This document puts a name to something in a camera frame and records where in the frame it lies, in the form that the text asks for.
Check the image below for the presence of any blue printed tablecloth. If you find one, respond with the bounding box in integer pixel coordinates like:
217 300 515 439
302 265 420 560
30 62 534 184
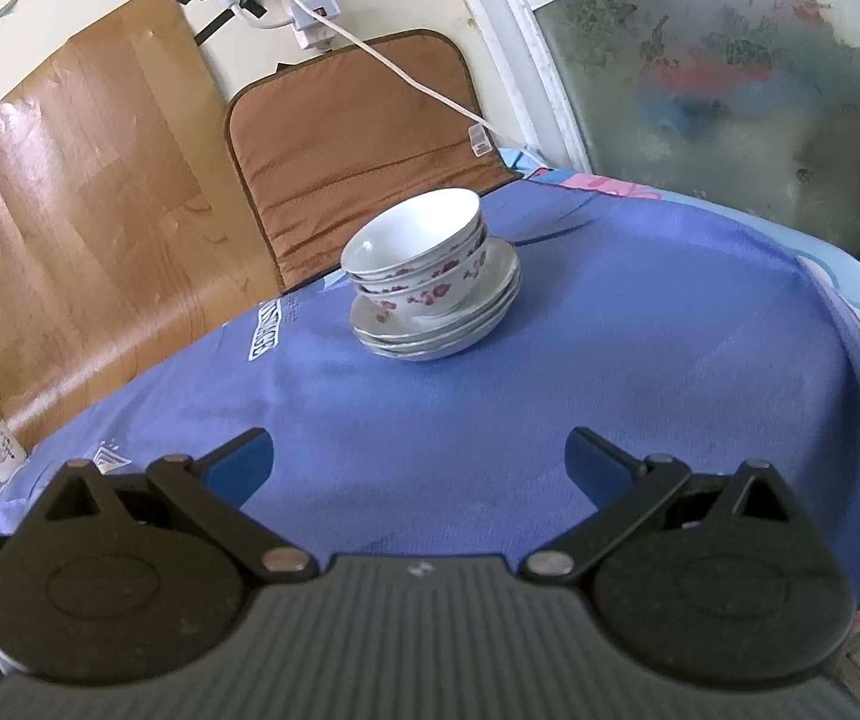
0 146 860 616

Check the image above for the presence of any white power cable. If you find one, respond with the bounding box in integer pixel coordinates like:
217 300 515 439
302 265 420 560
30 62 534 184
280 0 502 143

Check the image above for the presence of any brown cushion mat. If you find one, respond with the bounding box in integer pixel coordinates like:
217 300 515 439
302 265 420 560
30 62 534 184
224 28 521 293

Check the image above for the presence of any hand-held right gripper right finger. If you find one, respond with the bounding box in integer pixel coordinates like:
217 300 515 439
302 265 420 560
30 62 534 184
520 426 806 586

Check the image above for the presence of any frosted patterned glass window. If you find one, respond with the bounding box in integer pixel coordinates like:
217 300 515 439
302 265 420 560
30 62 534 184
437 0 860 293

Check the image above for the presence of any wood-pattern wall sheet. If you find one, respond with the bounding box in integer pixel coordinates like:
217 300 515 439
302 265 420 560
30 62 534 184
0 0 285 451

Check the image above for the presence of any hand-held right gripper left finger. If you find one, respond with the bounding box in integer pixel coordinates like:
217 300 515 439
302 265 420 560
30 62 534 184
36 427 318 586

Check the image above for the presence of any floral white plate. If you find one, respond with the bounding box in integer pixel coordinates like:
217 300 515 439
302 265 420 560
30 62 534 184
353 277 522 351
350 238 522 338
359 292 521 362

